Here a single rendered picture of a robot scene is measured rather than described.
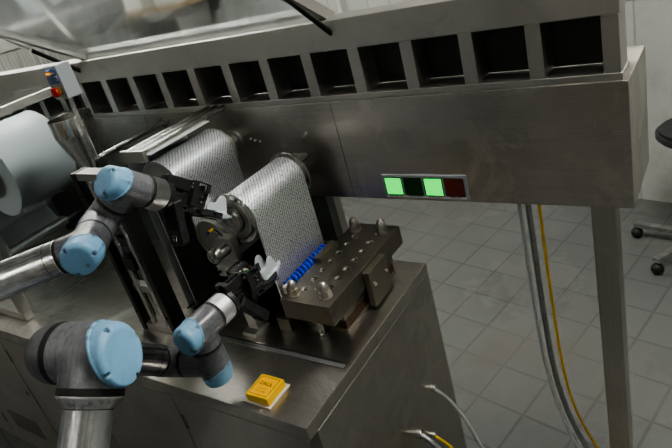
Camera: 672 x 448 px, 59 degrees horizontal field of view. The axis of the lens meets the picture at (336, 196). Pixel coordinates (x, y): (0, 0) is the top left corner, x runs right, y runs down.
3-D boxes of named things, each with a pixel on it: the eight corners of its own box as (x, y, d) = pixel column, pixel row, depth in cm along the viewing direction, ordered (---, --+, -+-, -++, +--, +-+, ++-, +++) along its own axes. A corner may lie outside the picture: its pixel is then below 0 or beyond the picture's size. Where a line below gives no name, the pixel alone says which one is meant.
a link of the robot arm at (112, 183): (85, 185, 127) (106, 155, 125) (128, 195, 136) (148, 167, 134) (98, 209, 122) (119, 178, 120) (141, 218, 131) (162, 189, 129)
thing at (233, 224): (224, 234, 158) (213, 210, 155) (229, 231, 159) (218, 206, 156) (244, 235, 153) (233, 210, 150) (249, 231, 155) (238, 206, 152)
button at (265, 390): (247, 400, 144) (244, 393, 143) (265, 380, 149) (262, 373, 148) (269, 407, 140) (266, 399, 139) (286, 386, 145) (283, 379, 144)
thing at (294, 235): (278, 290, 162) (258, 233, 155) (323, 245, 179) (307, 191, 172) (279, 290, 162) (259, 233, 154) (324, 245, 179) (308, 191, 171)
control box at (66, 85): (51, 102, 174) (35, 69, 170) (69, 94, 179) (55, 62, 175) (64, 101, 170) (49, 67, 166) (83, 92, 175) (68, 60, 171)
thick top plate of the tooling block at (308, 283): (286, 317, 159) (279, 299, 156) (358, 238, 187) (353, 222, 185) (334, 326, 150) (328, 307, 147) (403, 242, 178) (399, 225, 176)
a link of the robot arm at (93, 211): (62, 245, 124) (89, 206, 121) (77, 222, 134) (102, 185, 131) (96, 264, 126) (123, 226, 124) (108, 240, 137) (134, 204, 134)
